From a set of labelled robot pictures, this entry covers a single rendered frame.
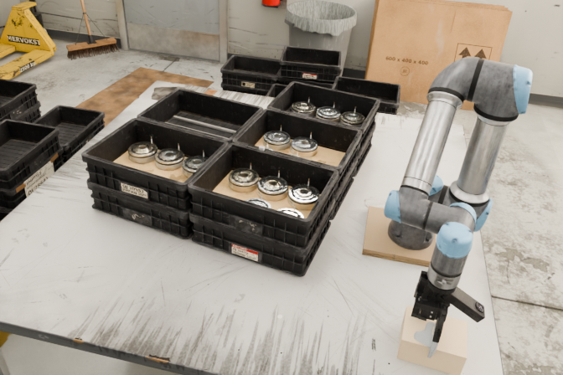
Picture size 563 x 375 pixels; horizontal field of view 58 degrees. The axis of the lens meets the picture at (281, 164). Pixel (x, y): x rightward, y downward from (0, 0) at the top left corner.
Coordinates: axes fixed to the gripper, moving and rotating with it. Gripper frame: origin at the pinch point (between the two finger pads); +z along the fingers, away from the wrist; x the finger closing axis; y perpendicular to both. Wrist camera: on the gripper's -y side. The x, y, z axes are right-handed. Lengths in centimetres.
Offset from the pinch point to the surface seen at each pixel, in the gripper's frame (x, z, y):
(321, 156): -63, -8, 47
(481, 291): -26.9, 5.2, -13.6
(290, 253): -11.8, -4.5, 43.4
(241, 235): -13, -5, 59
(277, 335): 10.0, 5.2, 39.6
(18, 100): -98, 19, 222
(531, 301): -105, 75, -56
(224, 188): -30, -8, 72
